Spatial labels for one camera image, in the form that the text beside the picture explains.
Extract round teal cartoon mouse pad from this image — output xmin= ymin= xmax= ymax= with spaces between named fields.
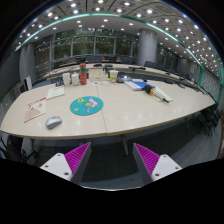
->
xmin=69 ymin=95 xmax=105 ymax=117

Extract red and white fan booklet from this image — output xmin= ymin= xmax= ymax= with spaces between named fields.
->
xmin=23 ymin=96 xmax=47 ymax=124

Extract cardboard box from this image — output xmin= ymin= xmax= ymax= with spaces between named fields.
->
xmin=87 ymin=68 xmax=109 ymax=82

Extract green printed paper cup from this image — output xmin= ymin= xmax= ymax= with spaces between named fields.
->
xmin=109 ymin=69 xmax=119 ymax=84

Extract black desk device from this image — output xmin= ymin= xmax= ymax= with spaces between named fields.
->
xmin=117 ymin=75 xmax=133 ymax=84

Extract ceiling lights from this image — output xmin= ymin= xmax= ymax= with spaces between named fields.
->
xmin=18 ymin=0 xmax=222 ymax=73

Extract colourful sticker sheet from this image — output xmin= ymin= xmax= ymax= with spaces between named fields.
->
xmin=87 ymin=80 xmax=109 ymax=86

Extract plain white paper cup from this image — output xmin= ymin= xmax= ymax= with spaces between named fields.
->
xmin=62 ymin=72 xmax=72 ymax=88

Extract white paper booklet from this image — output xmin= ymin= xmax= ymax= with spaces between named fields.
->
xmin=45 ymin=86 xmax=66 ymax=101

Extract red bottle with green band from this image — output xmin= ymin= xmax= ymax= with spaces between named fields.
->
xmin=79 ymin=62 xmax=88 ymax=86

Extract black office chairs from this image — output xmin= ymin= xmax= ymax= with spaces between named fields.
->
xmin=143 ymin=59 xmax=224 ymax=138

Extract white standing board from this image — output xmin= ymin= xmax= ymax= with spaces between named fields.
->
xmin=23 ymin=75 xmax=33 ymax=92

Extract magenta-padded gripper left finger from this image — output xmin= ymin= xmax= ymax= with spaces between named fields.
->
xmin=39 ymin=142 xmax=93 ymax=185

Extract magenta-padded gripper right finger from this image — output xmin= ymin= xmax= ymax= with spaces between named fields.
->
xmin=132 ymin=142 xmax=183 ymax=186

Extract long curved conference table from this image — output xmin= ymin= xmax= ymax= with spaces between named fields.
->
xmin=44 ymin=62 xmax=202 ymax=88

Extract silver grey computer mouse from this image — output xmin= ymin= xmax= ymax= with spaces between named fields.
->
xmin=44 ymin=115 xmax=63 ymax=130

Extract blue and white folder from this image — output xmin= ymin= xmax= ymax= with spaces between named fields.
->
xmin=124 ymin=80 xmax=156 ymax=92

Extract black desk phone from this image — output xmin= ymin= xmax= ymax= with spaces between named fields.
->
xmin=54 ymin=77 xmax=65 ymax=88

